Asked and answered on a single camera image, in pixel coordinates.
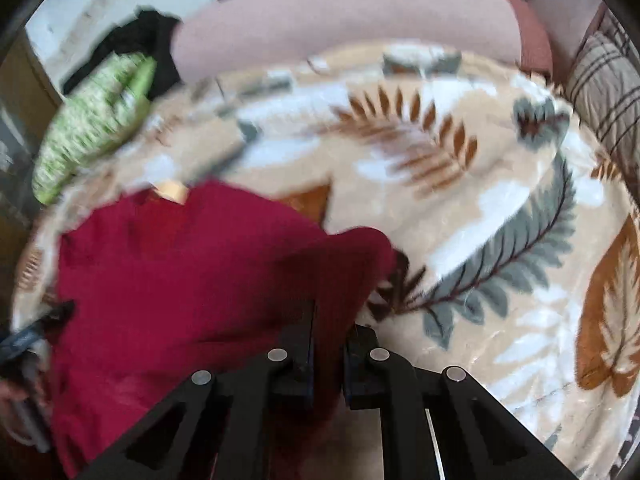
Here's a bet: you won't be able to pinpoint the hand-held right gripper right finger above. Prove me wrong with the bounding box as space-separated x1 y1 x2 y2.
342 324 576 480

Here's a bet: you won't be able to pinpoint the black cloth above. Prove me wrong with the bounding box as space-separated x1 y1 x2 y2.
62 9 183 101

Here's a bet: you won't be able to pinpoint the plaid pillow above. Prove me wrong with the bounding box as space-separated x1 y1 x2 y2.
565 10 640 181

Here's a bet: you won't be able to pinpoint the dark red garment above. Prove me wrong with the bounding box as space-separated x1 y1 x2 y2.
49 180 398 480

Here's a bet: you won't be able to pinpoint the green patterned cloth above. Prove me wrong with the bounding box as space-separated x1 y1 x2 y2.
31 52 157 206

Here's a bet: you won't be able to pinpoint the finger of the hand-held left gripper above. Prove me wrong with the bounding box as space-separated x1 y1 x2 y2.
31 300 77 341

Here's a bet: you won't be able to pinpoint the leaf print blanket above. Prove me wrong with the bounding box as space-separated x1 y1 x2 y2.
12 42 638 480

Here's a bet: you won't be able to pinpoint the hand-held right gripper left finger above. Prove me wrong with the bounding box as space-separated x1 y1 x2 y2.
82 300 321 480

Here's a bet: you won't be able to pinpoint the pink bolster pillow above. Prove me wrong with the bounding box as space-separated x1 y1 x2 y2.
170 0 553 86

